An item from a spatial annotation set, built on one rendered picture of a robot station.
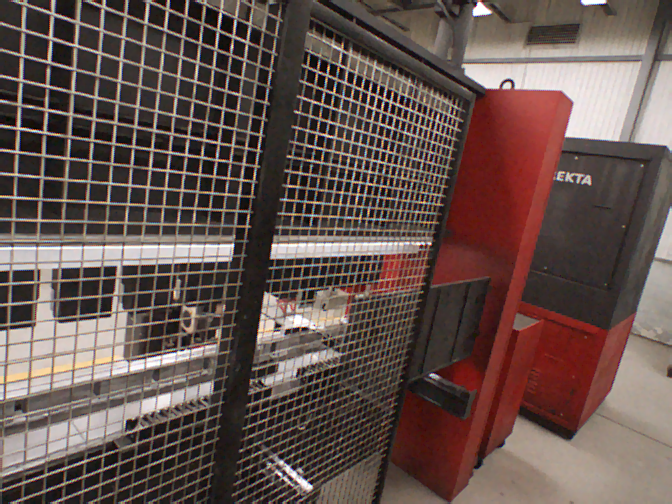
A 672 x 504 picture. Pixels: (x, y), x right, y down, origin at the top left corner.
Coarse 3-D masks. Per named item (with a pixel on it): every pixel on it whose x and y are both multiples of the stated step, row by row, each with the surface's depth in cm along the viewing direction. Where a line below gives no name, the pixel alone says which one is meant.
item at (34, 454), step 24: (312, 360) 176; (120, 408) 123; (144, 408) 125; (72, 432) 110; (96, 432) 112; (120, 432) 113; (48, 456) 101; (72, 456) 104; (96, 456) 107; (48, 480) 100; (96, 480) 109
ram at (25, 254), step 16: (0, 256) 110; (16, 256) 113; (32, 256) 115; (48, 256) 118; (64, 256) 121; (80, 256) 124; (96, 256) 127; (112, 256) 131; (128, 256) 134; (144, 256) 138; (160, 256) 142; (192, 256) 151; (272, 256) 178; (288, 256) 184; (320, 256) 199; (336, 256) 207
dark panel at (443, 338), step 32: (416, 288) 175; (448, 288) 196; (480, 288) 224; (384, 320) 163; (448, 320) 205; (352, 352) 152; (384, 352) 169; (416, 352) 189; (448, 352) 215; (384, 384) 176
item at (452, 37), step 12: (444, 0) 205; (456, 0) 205; (468, 0) 203; (444, 12) 198; (456, 12) 209; (468, 12) 212; (444, 24) 215; (456, 24) 212; (468, 24) 214; (444, 36) 215; (456, 36) 213; (468, 36) 217; (444, 48) 215; (456, 48) 214; (444, 60) 216; (456, 60) 216
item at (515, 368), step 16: (528, 320) 298; (512, 336) 267; (528, 336) 282; (512, 352) 267; (528, 352) 292; (512, 368) 274; (528, 368) 303; (512, 384) 284; (496, 400) 274; (512, 400) 294; (496, 416) 276; (512, 416) 306; (496, 432) 286; (480, 448) 281; (480, 464) 285
